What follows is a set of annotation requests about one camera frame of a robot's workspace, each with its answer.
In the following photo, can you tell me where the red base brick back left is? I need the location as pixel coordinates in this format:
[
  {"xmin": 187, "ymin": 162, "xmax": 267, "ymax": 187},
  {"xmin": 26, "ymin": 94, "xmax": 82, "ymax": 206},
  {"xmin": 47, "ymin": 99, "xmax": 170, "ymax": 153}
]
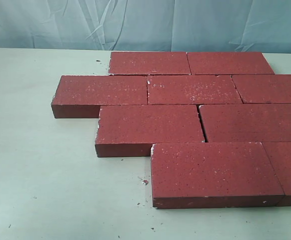
[{"xmin": 108, "ymin": 51, "xmax": 191, "ymax": 75}]

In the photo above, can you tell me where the red base brick front left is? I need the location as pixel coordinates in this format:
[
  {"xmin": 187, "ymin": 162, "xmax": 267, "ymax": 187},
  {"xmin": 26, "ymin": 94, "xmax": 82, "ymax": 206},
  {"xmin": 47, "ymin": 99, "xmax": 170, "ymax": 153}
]
[{"xmin": 151, "ymin": 142, "xmax": 285, "ymax": 209}]

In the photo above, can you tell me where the red base brick middle right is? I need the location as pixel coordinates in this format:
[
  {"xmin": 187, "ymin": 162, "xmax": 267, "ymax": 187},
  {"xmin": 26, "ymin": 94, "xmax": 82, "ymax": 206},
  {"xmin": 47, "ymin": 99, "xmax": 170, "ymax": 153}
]
[{"xmin": 199, "ymin": 103, "xmax": 291, "ymax": 143}]

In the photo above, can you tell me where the red base brick far right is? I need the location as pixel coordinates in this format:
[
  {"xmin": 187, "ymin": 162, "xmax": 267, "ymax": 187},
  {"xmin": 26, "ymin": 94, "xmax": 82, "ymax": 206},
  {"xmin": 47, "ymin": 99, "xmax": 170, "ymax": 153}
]
[{"xmin": 232, "ymin": 74, "xmax": 291, "ymax": 104}]

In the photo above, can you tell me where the red base brick front right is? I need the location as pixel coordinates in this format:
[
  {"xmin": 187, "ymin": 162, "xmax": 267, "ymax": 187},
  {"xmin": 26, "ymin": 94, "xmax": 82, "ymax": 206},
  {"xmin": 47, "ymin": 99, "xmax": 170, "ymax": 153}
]
[{"xmin": 262, "ymin": 142, "xmax": 291, "ymax": 207}]

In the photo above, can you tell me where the white backdrop cloth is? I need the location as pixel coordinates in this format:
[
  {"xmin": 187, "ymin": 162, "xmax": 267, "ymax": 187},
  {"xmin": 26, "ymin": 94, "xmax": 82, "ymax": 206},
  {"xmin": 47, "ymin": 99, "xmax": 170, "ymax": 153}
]
[{"xmin": 0, "ymin": 0, "xmax": 291, "ymax": 53}]

